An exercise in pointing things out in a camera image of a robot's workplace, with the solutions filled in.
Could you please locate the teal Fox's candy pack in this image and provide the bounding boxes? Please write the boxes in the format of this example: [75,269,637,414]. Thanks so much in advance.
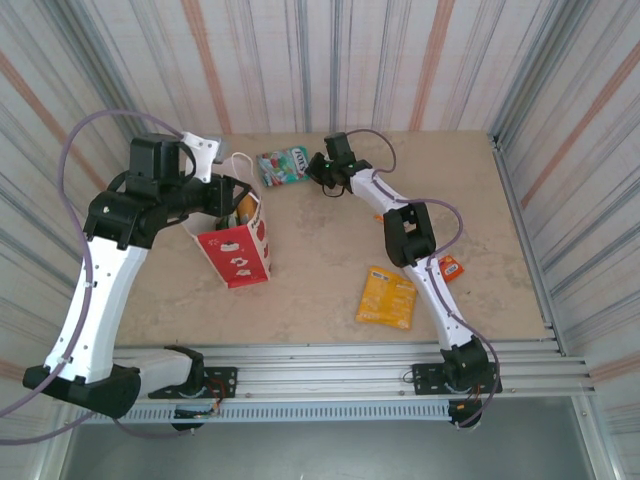
[255,144,310,189]

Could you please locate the white red paper bag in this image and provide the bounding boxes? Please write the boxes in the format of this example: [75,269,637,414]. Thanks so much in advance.
[182,152,274,291]

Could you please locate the yellow snack pack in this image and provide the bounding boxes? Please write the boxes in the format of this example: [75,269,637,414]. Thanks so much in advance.
[354,264,419,331]

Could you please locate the small orange white-label pack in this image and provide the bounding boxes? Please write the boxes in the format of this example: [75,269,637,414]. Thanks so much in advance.
[436,253,465,284]

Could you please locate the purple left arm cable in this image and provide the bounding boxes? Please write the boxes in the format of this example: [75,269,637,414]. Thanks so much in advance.
[0,109,194,446]

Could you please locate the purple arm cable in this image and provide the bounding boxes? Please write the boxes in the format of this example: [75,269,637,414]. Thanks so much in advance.
[0,109,194,446]
[343,128,503,430]

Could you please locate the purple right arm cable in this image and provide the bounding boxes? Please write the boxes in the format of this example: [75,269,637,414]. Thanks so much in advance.
[343,128,503,430]

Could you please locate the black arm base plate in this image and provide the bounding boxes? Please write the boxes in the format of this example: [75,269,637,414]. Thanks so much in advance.
[148,366,239,401]
[410,362,503,396]

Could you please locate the aluminium rail frame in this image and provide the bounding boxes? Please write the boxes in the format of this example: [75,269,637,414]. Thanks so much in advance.
[107,339,599,401]

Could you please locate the aluminium side rail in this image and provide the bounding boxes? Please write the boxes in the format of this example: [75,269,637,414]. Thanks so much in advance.
[490,132,569,356]

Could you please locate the slotted grey cable tray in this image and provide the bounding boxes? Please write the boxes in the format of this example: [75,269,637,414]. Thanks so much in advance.
[134,402,459,424]

